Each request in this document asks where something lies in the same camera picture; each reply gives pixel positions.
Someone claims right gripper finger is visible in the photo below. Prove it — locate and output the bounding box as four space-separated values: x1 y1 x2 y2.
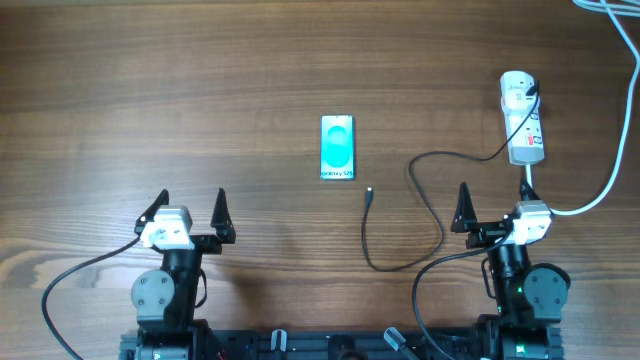
519 179 540 201
450 182 478 233

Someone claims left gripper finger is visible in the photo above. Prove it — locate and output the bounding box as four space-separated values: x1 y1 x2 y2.
210 188 236 244
134 189 169 235

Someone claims black USB charger cable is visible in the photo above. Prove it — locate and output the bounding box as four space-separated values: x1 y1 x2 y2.
360 82 542 273

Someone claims teal Galaxy smartphone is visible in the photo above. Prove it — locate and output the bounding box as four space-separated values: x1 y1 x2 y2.
320 115 356 180

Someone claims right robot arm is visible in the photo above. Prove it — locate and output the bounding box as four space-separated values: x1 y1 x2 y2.
451 180 571 360

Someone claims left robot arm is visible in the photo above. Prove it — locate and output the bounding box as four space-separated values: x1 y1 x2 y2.
119 189 236 359

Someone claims white power strip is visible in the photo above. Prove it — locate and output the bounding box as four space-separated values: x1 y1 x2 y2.
500 70 545 166

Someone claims white power strip cord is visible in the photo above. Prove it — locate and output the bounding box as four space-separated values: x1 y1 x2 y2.
524 0 640 217

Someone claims white cable bundle corner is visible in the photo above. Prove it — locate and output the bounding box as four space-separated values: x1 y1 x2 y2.
572 0 640 18

